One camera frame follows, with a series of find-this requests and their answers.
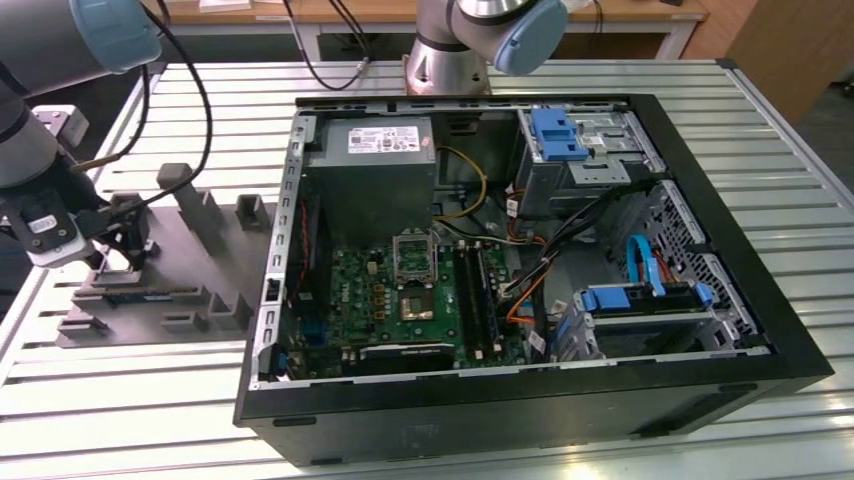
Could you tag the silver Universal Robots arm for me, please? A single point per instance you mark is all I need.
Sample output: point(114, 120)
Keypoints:
point(40, 50)

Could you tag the CPU socket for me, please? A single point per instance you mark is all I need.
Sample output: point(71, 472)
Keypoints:
point(417, 306)

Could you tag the grey parts rack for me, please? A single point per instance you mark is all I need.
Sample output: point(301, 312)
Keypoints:
point(174, 265)

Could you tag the RAM stick with blue label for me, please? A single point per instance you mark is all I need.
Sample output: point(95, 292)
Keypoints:
point(136, 299)

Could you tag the green motherboard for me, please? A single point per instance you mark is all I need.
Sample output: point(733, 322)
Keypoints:
point(354, 295)

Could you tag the grey power supply unit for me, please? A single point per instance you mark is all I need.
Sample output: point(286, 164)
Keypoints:
point(374, 190)

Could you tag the small white box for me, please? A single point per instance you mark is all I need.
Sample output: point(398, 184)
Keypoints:
point(223, 5)

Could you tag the black graphics card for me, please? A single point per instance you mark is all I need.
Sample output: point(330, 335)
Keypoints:
point(407, 355)

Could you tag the black RAM slot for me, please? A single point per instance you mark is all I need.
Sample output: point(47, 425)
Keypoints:
point(467, 295)
point(486, 295)

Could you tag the black PC case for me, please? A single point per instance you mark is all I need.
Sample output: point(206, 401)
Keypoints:
point(467, 430)

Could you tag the silver metal drive cage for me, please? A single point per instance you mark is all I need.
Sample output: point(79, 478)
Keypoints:
point(594, 172)

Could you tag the hard disk in blue carrier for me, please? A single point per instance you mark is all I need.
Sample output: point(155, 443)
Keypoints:
point(610, 300)

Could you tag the silver metal disk bay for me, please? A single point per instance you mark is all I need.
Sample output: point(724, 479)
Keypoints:
point(724, 325)

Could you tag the brown wooden cabinet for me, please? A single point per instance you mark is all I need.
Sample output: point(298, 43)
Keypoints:
point(788, 50)

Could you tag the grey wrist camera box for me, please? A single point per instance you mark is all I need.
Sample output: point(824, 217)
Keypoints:
point(63, 122)

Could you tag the blue plastic drive bracket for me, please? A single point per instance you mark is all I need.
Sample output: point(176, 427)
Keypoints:
point(554, 135)

